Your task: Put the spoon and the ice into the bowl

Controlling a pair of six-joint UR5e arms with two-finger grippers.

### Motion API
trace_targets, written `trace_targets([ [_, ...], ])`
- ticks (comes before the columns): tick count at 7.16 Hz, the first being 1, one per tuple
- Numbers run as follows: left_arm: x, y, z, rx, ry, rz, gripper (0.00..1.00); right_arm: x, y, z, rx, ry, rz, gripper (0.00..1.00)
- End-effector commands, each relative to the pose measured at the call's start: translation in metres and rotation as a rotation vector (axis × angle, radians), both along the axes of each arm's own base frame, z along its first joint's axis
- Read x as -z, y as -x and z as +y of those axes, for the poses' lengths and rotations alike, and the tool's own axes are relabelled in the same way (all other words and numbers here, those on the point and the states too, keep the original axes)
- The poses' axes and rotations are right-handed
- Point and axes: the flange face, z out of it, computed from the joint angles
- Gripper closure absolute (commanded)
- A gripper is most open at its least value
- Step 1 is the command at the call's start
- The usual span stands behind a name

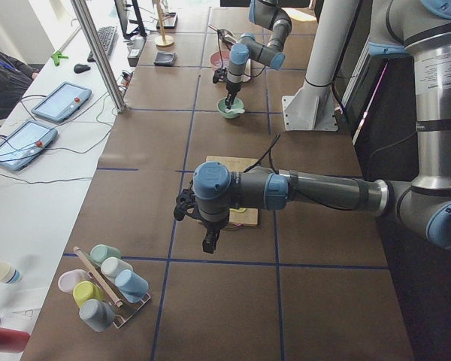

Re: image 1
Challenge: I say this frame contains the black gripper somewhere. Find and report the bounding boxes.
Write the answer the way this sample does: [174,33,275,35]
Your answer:
[200,220,226,253]
[225,80,241,109]

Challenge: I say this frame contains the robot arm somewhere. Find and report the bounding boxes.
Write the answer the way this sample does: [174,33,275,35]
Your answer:
[225,0,292,109]
[174,1,451,253]

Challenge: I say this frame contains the green bowl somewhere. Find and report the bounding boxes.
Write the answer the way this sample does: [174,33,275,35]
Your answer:
[217,98,245,119]

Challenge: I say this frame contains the pink bowl with ice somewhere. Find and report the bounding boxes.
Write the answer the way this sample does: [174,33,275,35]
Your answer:
[210,50,230,69]

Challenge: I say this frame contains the wooden cutting board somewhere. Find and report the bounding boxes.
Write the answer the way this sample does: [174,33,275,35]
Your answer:
[205,156,259,228]

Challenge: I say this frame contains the folded grey cloths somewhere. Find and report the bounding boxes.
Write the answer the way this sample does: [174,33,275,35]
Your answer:
[153,51,176,67]

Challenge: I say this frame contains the light blue cup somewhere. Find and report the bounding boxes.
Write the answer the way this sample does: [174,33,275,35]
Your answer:
[115,269,149,303]

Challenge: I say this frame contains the wooden mug tree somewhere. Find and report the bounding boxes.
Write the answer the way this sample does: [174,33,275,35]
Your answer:
[154,0,174,48]

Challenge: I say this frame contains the white cup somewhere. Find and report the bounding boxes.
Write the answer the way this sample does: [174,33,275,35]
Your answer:
[101,256,133,280]

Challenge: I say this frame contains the green cup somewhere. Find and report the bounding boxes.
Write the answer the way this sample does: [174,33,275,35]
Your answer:
[89,244,122,266]

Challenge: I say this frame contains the grey cup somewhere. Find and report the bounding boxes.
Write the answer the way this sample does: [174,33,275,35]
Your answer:
[79,299,115,332]

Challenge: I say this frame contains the yellow cup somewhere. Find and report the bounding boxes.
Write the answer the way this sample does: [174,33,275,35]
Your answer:
[72,281,104,308]

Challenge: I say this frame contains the black keyboard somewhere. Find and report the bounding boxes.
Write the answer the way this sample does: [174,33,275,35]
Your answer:
[97,26,117,56]

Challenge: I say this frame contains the pink cup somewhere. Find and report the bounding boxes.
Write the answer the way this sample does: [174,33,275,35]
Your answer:
[57,268,89,294]

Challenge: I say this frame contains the black computer mouse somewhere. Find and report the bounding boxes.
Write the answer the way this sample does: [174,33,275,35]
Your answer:
[73,63,91,74]

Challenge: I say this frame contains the upper teach pendant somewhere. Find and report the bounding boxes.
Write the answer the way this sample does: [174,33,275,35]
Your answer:
[31,82,92,123]

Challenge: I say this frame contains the teach pendant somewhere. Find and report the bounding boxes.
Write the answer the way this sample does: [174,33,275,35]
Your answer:
[31,82,92,123]
[0,119,58,171]

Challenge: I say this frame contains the green clamp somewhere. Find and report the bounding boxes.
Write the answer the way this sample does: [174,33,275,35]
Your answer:
[50,50,68,67]

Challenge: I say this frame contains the paper cup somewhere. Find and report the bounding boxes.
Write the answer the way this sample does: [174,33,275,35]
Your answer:
[0,262,22,284]

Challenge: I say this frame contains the lower teach pendant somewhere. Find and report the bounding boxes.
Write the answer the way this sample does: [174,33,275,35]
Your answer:
[0,119,58,171]

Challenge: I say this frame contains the red bottle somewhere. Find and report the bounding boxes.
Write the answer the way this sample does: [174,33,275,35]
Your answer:
[0,327,30,353]

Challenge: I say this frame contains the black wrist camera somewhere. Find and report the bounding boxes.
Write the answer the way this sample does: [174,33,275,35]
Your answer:
[174,188,197,221]

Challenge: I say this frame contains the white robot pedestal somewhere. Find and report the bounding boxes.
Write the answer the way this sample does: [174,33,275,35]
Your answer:
[282,0,360,132]

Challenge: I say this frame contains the white wire cup rack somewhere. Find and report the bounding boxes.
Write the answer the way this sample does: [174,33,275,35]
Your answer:
[74,247,151,329]

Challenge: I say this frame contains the aluminium frame post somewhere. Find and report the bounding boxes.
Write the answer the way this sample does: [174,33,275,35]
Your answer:
[71,0,126,114]

